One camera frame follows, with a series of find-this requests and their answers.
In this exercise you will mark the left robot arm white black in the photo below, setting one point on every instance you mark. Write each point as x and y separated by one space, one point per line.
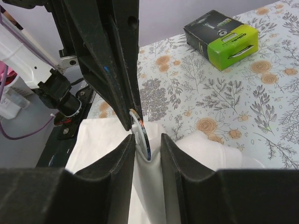
46 80

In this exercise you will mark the black green cardboard box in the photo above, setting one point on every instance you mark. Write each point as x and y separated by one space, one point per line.
222 40

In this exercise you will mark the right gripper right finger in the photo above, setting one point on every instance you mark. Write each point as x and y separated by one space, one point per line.
195 194

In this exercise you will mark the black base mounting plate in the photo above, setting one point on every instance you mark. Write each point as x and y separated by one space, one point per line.
62 139

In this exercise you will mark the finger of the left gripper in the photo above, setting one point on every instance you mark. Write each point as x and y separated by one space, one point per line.
79 24
121 22

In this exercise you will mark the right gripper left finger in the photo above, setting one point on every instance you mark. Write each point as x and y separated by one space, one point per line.
97 194

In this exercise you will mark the white t-shirt daisy print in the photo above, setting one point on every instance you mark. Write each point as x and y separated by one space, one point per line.
98 137

